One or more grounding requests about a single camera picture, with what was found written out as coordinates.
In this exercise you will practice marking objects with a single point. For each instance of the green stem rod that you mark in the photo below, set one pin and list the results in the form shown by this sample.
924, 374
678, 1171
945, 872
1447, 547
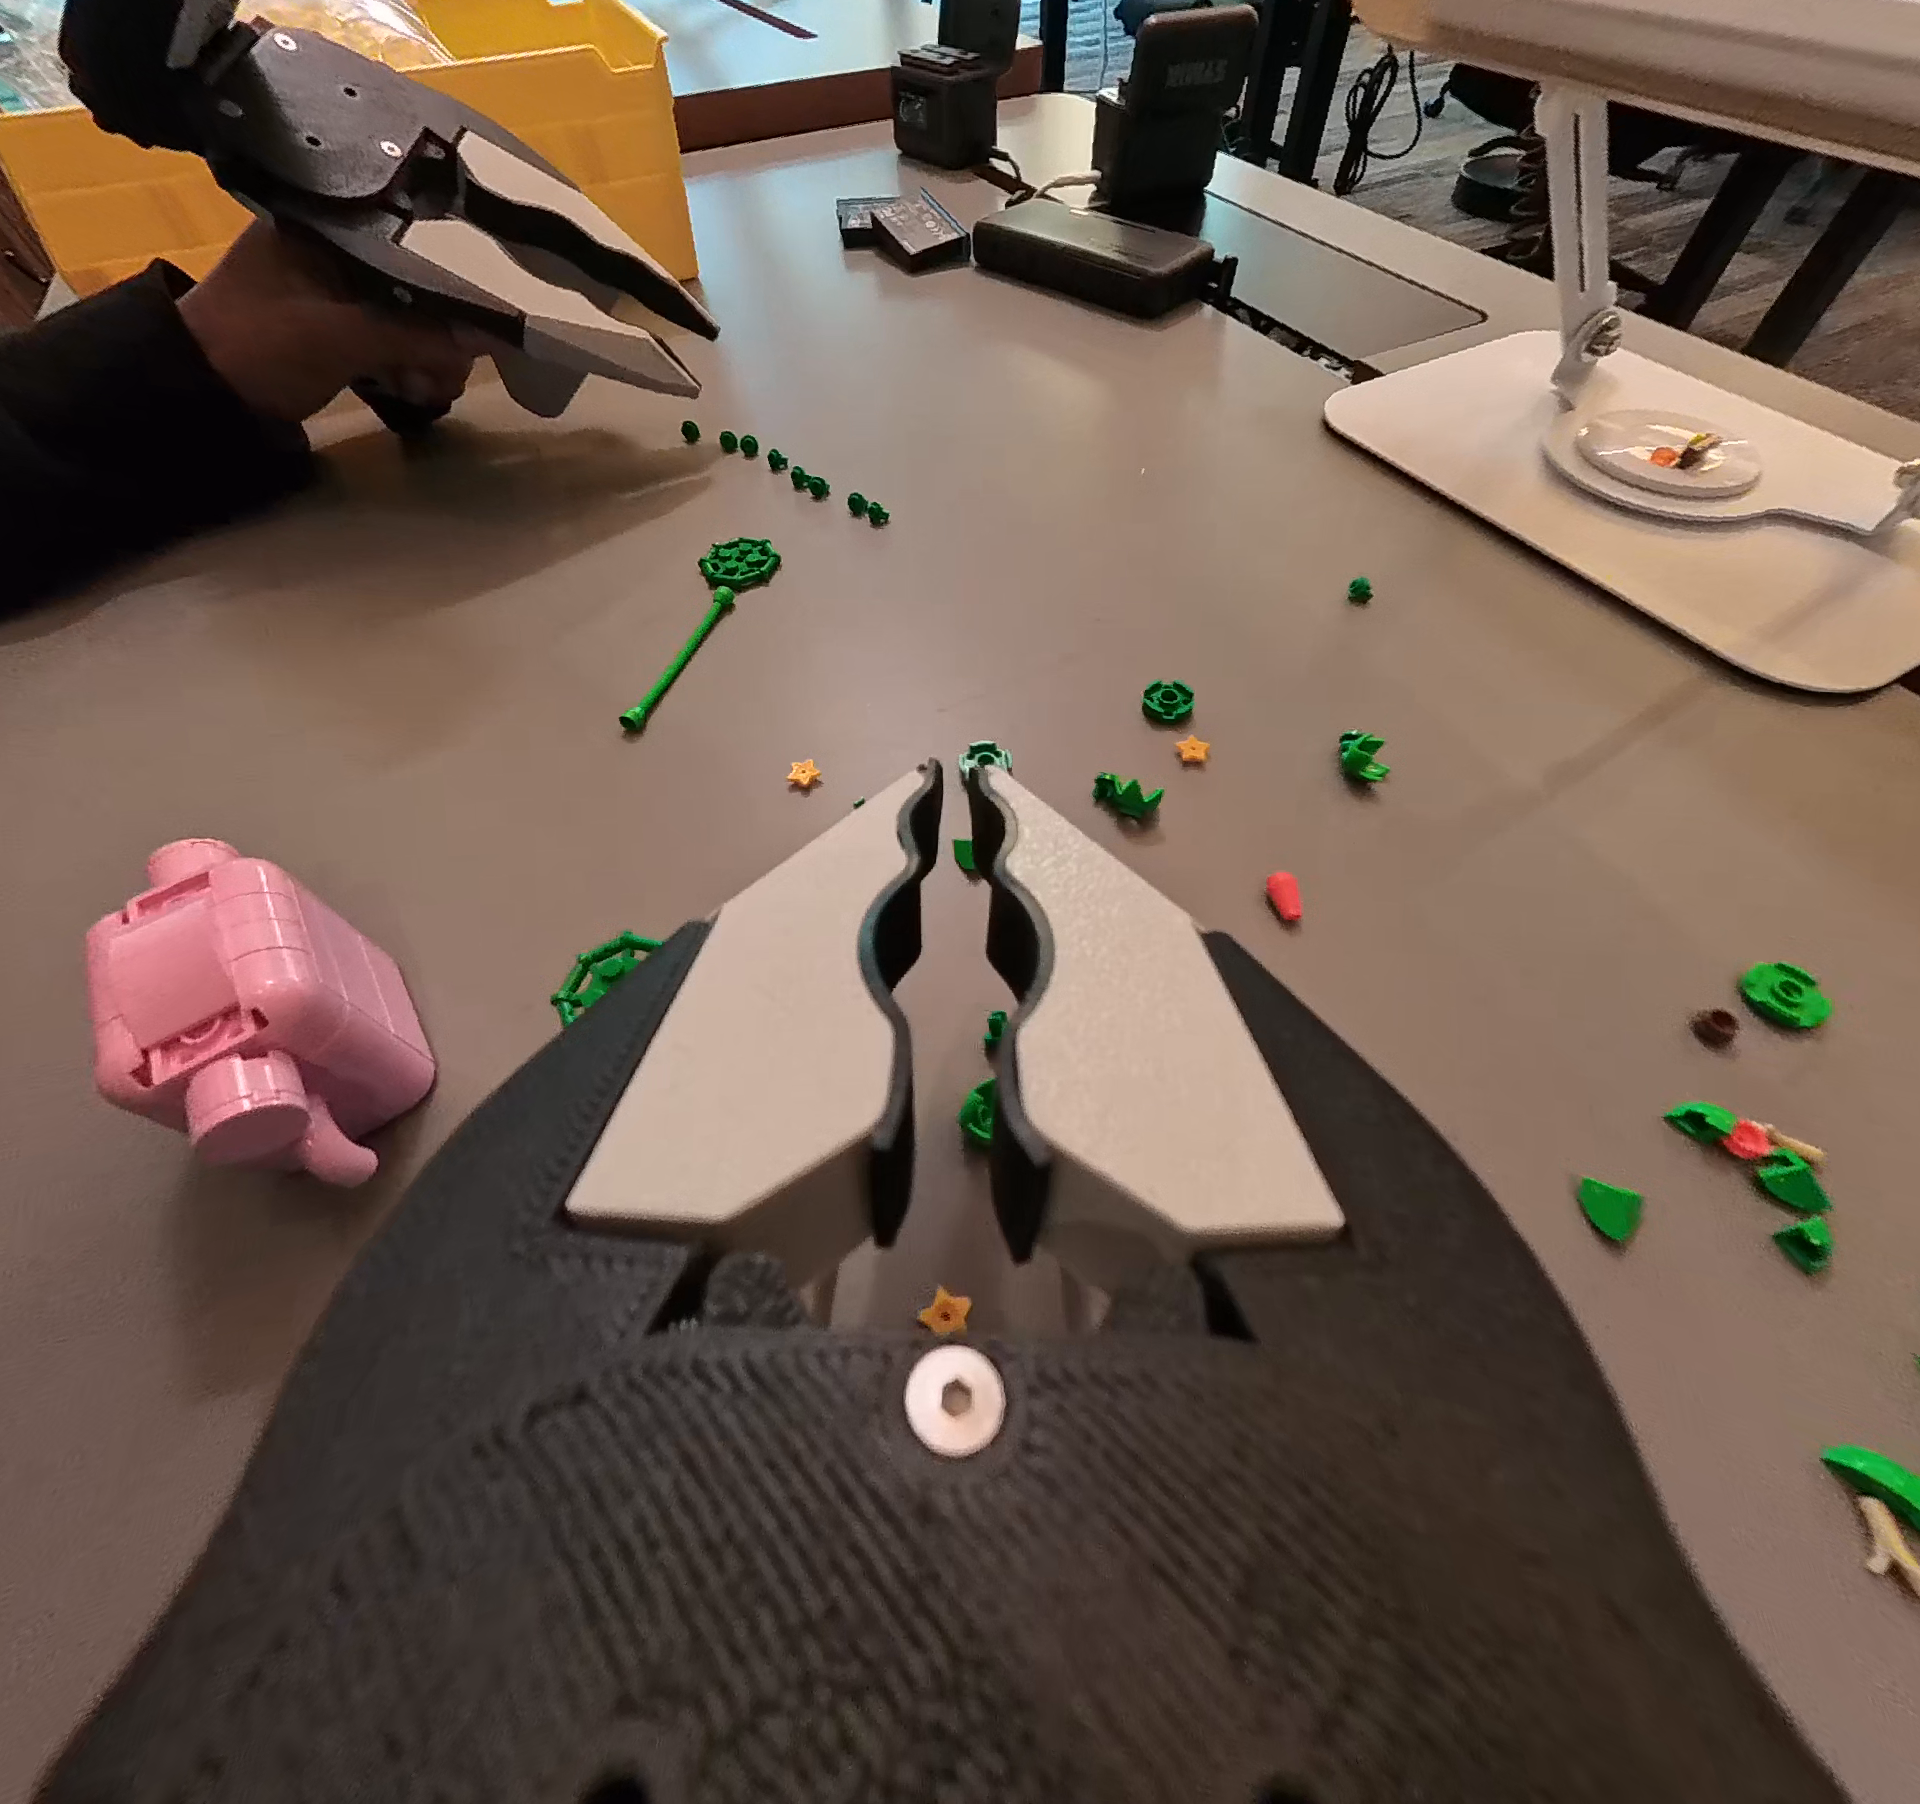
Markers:
682, 662

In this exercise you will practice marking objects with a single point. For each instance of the person's left hand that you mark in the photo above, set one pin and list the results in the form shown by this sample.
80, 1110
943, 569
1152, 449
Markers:
300, 336

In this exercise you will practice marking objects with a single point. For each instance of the person's left forearm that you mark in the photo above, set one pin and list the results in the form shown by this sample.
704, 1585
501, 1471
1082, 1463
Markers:
120, 453

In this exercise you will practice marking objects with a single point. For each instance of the green spiky leaf piece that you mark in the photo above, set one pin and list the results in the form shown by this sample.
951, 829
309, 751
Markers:
1361, 756

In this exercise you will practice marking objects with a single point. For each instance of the green web plate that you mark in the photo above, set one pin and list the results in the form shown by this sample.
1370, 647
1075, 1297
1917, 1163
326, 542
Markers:
600, 960
741, 562

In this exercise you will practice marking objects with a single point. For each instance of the pile of green leaf pieces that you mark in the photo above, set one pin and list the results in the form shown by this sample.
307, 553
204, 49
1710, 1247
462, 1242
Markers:
1795, 1184

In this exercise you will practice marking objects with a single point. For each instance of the beige twig piece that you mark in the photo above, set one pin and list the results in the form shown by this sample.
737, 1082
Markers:
1799, 1141
1889, 1549

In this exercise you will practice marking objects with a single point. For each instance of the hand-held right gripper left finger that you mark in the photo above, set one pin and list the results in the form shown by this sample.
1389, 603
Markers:
742, 1068

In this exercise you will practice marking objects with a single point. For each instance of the green crown leaf piece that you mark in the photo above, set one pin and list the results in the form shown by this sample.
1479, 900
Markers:
1128, 792

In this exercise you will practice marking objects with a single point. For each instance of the brown round stud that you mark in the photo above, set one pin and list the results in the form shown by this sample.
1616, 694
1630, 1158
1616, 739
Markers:
1717, 1029

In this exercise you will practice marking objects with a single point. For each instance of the pink brick model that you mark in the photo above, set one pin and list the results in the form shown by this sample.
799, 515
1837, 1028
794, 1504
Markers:
285, 995

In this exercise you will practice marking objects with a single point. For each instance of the row of small green studs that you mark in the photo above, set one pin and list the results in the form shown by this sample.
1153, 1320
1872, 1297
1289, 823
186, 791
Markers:
817, 486

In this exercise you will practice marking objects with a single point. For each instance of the small orange black brick piece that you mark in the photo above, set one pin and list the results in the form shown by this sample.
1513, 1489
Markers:
1679, 452

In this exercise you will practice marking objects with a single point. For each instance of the small black camera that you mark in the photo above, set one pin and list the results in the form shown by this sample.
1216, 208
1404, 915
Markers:
984, 12

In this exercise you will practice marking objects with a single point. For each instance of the black charging dock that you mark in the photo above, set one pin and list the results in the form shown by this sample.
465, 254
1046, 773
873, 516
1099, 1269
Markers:
1185, 94

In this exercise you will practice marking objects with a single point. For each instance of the red bud piece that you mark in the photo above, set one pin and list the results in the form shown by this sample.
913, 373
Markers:
1282, 895

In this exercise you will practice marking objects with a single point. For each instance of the black battery charger case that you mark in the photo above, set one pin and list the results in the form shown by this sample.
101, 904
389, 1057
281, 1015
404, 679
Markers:
945, 118

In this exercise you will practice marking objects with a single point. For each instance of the red round stud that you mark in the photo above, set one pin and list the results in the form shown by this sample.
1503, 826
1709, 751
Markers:
1748, 1138

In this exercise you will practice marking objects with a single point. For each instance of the round green flower plate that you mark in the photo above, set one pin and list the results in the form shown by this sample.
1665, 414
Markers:
986, 758
1167, 702
1785, 996

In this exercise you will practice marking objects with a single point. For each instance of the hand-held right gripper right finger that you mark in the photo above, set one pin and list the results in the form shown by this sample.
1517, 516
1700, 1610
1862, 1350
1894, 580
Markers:
1161, 1068

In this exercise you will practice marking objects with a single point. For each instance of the white book stand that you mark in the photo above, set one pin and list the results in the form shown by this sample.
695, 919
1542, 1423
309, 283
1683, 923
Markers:
1440, 440

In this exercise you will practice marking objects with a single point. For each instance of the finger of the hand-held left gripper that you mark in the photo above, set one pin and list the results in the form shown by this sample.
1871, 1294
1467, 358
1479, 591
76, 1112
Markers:
600, 243
584, 336

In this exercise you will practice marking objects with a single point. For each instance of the yellow plastic bin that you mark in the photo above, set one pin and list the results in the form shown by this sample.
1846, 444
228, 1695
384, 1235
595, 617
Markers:
569, 108

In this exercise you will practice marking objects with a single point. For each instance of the black camera battery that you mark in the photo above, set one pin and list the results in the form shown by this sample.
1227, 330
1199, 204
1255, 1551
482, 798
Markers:
858, 222
922, 232

